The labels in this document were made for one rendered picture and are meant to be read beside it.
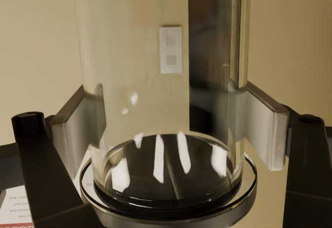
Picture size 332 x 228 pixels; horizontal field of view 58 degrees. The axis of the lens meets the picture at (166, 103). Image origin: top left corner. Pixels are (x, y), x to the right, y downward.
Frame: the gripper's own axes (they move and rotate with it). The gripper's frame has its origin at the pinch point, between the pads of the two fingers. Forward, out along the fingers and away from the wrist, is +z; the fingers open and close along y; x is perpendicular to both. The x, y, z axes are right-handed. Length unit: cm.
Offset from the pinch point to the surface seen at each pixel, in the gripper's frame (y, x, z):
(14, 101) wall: -36, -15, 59
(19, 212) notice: -41, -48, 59
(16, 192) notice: -40, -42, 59
